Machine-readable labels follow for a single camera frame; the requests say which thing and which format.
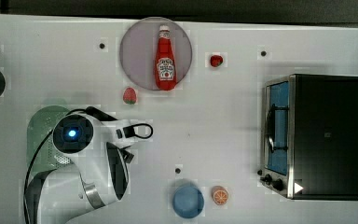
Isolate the grey round plate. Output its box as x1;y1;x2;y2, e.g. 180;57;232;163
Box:
119;17;193;91

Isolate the red ketchup bottle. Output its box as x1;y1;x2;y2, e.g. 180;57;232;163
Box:
154;25;177;91

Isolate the toy orange half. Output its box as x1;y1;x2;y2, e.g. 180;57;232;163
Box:
212;186;229;205

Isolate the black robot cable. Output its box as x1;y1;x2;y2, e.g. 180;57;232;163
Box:
22;105;154;224

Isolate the black toaster oven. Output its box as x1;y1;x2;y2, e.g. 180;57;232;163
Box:
257;74;358;201

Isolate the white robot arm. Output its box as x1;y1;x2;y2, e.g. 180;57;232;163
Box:
23;113;134;224

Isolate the dark red toy strawberry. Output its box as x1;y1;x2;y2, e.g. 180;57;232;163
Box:
210;55;224;67

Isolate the blue bowl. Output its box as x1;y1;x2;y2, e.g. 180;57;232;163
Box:
172;184;205;219

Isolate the green perforated colander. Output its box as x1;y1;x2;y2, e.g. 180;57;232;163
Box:
26;105;72;175

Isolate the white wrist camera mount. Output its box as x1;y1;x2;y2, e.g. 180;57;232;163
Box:
103;119;135;148

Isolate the light red toy strawberry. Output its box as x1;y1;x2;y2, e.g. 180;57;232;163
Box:
123;87;137;105

